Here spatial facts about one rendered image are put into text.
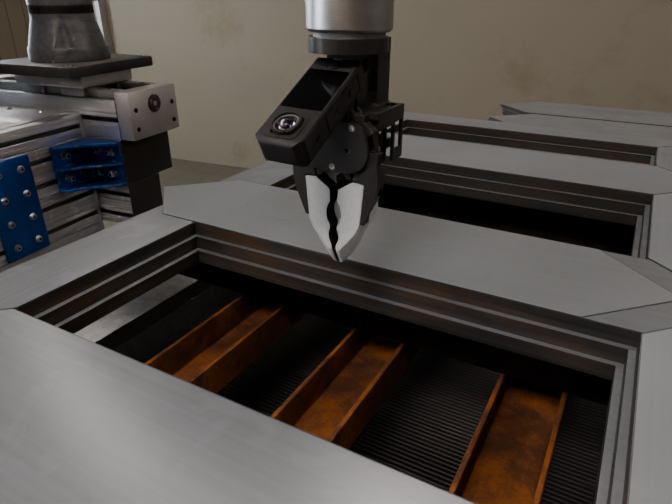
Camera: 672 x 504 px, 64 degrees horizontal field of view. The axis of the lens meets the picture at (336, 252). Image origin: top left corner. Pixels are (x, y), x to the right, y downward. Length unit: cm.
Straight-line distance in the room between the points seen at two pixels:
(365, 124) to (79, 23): 83
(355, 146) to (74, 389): 31
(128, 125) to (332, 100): 71
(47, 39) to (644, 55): 277
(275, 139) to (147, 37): 394
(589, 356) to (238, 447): 36
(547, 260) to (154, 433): 48
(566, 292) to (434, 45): 282
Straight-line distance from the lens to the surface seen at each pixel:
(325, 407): 72
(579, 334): 60
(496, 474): 67
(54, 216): 117
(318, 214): 53
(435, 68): 338
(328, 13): 47
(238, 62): 391
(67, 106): 121
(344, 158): 49
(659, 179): 109
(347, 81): 47
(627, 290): 67
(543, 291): 62
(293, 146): 42
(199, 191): 91
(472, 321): 61
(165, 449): 42
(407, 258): 66
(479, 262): 67
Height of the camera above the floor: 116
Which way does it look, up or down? 26 degrees down
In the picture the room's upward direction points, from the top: straight up
